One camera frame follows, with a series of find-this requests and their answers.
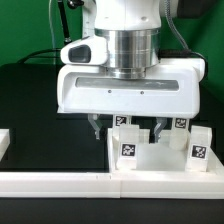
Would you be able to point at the white front fence bar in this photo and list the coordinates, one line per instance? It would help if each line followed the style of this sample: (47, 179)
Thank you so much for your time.
(92, 185)

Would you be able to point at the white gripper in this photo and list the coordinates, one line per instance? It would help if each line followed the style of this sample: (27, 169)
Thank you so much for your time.
(168, 89)

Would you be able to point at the white square table top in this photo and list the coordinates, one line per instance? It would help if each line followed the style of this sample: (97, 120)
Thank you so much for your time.
(159, 157)

